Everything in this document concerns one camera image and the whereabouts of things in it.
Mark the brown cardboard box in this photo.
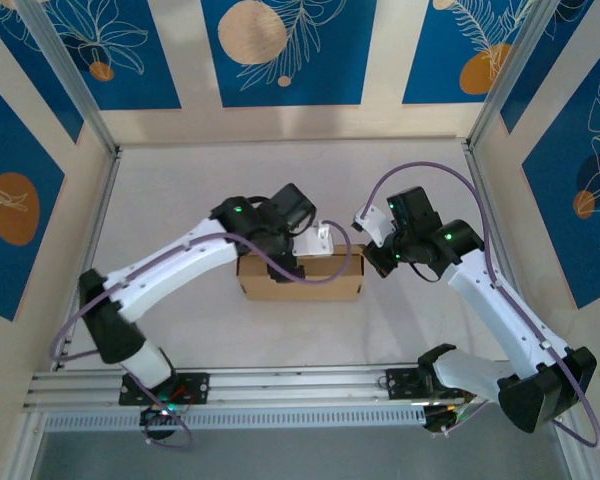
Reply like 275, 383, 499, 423
236, 243, 367, 302

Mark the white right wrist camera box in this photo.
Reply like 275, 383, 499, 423
351, 204, 397, 247

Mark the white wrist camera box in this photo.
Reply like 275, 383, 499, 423
351, 204, 397, 247
292, 221, 335, 259

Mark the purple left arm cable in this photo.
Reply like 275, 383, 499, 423
48, 219, 354, 449

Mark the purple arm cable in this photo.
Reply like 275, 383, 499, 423
48, 219, 354, 449
359, 162, 600, 449

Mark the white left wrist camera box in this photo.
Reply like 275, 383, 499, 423
292, 221, 335, 259

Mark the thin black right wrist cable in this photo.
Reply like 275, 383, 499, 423
410, 259, 442, 284

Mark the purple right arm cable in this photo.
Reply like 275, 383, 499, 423
359, 162, 600, 449

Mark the aluminium right side rail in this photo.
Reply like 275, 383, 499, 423
462, 142, 544, 361

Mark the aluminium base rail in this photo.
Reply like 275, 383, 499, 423
22, 360, 574, 415

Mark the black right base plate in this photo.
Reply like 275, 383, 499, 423
385, 367, 481, 401

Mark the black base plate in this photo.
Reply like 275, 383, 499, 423
385, 367, 481, 401
118, 370, 211, 406

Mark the grey slotted cable duct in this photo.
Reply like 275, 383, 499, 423
43, 404, 427, 432

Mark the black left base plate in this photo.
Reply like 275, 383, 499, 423
118, 370, 211, 406

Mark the aluminium left side rail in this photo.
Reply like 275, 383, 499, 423
52, 149, 124, 371

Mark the aluminium right frame post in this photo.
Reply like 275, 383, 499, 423
467, 0, 569, 149

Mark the aluminium frame post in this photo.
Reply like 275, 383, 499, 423
15, 0, 120, 157
467, 0, 569, 149

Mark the aluminium left frame post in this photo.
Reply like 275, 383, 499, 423
15, 0, 120, 157

